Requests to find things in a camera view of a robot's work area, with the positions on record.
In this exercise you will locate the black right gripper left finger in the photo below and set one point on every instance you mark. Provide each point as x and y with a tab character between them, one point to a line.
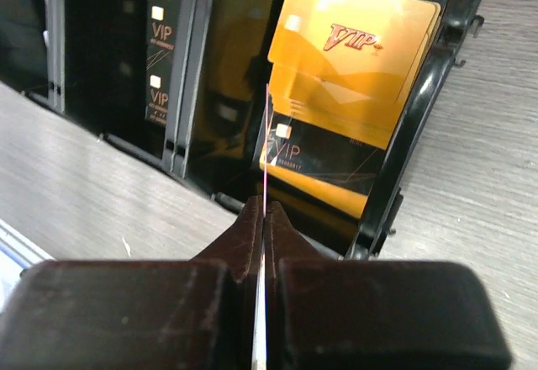
193	314

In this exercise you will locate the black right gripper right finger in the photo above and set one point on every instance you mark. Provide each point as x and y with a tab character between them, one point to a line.
323	313

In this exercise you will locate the gold credit card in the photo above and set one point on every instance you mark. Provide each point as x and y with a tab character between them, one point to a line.
259	332

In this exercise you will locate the gold cards in tray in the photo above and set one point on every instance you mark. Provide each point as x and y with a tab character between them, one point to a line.
341	73

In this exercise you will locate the black three-compartment card tray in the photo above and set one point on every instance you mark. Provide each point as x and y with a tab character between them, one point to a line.
85	60

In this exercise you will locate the dark brown cards in tray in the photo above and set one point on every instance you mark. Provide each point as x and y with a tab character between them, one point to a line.
161	33

